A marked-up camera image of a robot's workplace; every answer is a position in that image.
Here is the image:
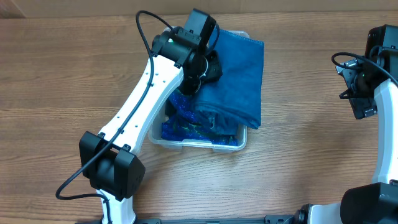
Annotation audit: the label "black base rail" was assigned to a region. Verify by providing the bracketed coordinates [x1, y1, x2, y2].
[134, 215, 294, 224]

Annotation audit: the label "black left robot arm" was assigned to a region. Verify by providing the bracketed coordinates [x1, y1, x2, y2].
[79, 26, 221, 223]

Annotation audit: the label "blue denim jeans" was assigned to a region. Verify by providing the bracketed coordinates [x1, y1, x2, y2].
[192, 29, 264, 135]

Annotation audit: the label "clear plastic storage bin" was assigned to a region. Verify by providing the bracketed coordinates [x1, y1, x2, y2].
[149, 30, 249, 152]

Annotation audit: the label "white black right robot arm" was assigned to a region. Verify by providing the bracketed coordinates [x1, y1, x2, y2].
[264, 24, 397, 224]

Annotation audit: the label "blue sparkly cloth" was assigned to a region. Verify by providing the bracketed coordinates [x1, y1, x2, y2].
[161, 90, 238, 146]

